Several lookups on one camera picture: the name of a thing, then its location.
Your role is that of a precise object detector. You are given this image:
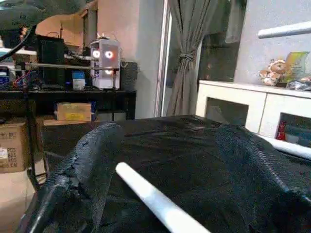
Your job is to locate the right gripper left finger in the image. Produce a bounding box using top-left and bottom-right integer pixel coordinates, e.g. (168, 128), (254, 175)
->
(16, 122), (123, 233)

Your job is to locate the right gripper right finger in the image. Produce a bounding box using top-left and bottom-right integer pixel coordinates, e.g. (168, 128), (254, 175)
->
(215, 123), (311, 233)

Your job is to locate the yellow cardboard box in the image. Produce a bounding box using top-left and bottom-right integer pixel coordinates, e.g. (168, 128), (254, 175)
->
(53, 100), (98, 123)

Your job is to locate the brown cardboard box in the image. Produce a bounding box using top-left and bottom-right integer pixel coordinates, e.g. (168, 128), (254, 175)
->
(0, 121), (31, 174)

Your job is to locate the white sideboard cabinet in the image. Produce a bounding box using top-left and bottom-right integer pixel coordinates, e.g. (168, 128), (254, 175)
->
(195, 80), (311, 149)

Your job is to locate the black desk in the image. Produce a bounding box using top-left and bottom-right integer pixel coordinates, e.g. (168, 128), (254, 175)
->
(0, 88), (138, 192)

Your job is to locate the black plastic mat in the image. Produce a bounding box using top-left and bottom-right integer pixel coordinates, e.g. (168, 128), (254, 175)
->
(41, 114), (311, 233)

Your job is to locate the grey toy figure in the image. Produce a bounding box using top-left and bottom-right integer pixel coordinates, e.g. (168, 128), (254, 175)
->
(287, 77), (311, 92)

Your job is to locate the grey device with lights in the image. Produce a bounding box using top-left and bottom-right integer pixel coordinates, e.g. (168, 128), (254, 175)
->
(89, 37), (122, 91)

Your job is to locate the brown plush toy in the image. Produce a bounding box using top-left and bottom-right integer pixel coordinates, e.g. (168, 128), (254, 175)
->
(259, 58), (288, 88)

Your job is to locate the black computer box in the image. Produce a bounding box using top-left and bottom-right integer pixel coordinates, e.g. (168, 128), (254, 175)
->
(36, 34), (67, 91)

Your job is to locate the green snack packet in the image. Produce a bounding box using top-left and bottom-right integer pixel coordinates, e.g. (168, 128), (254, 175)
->
(284, 50), (311, 82)

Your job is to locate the beige curtain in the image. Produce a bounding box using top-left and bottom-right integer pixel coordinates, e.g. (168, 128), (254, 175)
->
(168, 0), (248, 117)

